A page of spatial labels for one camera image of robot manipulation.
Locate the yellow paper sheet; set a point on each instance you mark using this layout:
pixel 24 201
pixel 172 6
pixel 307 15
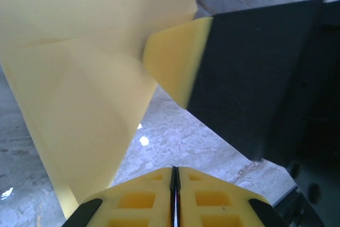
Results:
pixel 79 78

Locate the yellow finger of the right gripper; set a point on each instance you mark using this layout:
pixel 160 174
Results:
pixel 225 72

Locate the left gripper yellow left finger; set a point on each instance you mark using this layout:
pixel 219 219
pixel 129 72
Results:
pixel 138 203

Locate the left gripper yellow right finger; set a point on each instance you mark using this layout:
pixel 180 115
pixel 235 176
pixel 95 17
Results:
pixel 212 203

